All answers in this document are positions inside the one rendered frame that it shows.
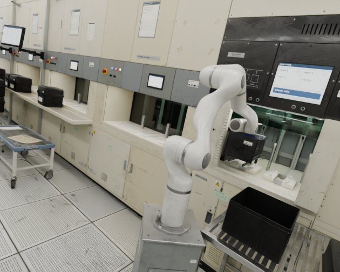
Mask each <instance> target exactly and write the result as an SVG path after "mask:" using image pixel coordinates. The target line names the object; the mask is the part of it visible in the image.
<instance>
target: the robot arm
mask: <svg viewBox="0 0 340 272"><path fill-rule="evenodd" d="M199 80H200V82H201V84H202V85H204V86H206V87H210V88H214V89H217V90H216V91H214V92H213V93H210V94H208V95H206V96H204V97H203V98H202V99H201V100H200V102H199V103H198V106H197V108H196V110H195V112H194V115H193V119H192V124H193V127H194V129H195V131H196V134H197V137H196V140H195V141H193V140H189V139H187V138H184V137H181V136H178V135H173V136H170V137H168V138H167V139H166V140H165V142H164V145H163V148H162V154H163V158H164V162H165V164H166V167H167V170H168V181H167V186H166V191H165V196H164V200H163V204H162V209H160V210H158V211H156V212H155V213H154V214H153V217H152V221H153V224H154V225H155V226H156V227H157V228H158V229H159V230H160V231H162V232H164V233H166V234H171V235H181V234H184V233H186V232H188V231H189V229H190V226H191V224H190V221H189V219H188V218H187V216H185V215H186V211H187V207H188V203H189V198H190V195H191V191H192V187H193V179H192V177H191V175H190V174H189V172H188V171H187V170H186V168H185V166H186V167H188V168H190V169H192V170H195V171H201V170H204V169H205V168H206V167H207V166H208V165H209V163H210V159H211V145H210V134H211V130H212V125H213V122H214V120H215V118H216V116H217V113H218V111H219V109H220V108H221V106H222V105H223V104H225V103H226V102H227V101H229V100H230V105H231V109H232V110H233V111H234V112H235V113H237V114H239V115H241V116H243V117H244V118H245V119H238V118H235V119H232V120H231V121H230V123H229V128H230V129H231V130H232V131H233V132H244V133H248V134H255V133H256V132H257V129H258V118H257V115H256V113H255V112H254V110H253V109H252V108H251V107H249V106H248V105H247V104H246V72H245V70H244V68H243V67H242V66H241V65H239V64H232V65H211V66H207V67H205V68H203V69H202V70H201V72H200V74H199Z"/></svg>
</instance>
